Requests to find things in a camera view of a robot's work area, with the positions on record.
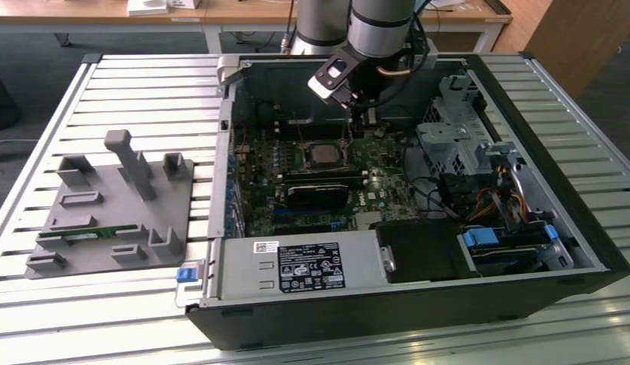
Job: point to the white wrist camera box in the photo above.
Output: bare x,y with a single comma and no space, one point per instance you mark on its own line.
332,76

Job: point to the black RAM slot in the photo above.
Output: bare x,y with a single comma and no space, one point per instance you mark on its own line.
320,180
323,127
320,174

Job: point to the silver power supply unit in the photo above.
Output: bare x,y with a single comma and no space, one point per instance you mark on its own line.
244,273

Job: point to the silver chipset heatsink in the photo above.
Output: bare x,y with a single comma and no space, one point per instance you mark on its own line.
369,220

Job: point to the blue case latch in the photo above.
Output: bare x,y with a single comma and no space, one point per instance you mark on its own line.
188,275

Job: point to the grey parts rack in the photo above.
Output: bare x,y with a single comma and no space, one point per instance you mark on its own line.
106,213

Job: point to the black graphics card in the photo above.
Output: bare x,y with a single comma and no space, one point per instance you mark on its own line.
315,195

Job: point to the silver CPU plate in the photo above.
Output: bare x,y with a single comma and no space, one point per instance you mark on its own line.
325,154

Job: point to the white box with black print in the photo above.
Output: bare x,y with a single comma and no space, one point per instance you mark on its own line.
185,4

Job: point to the blue plastic clip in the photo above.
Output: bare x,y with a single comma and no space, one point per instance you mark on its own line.
550,233

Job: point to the black plastic shroud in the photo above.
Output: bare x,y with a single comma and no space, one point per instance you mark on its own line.
422,251

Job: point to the wooden desk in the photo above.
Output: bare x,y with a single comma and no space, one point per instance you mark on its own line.
91,17

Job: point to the hard disk in blue carrier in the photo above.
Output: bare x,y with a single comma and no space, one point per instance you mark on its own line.
480,237

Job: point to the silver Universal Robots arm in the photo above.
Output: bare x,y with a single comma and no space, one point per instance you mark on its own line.
381,38

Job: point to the grey case latch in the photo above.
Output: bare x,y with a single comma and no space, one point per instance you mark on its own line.
229,74

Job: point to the green motherboard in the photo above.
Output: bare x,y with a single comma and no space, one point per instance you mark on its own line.
385,182

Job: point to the green RAM stick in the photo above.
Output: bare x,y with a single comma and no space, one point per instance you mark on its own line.
111,230

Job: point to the silver metal drive cage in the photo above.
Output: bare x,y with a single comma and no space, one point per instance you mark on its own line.
447,137

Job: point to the wooden cabinet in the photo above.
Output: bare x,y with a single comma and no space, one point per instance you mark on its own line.
579,38

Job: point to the black open PC case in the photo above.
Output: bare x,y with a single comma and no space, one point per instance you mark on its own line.
345,327

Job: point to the silver metal bracket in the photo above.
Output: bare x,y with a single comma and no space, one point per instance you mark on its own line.
503,150

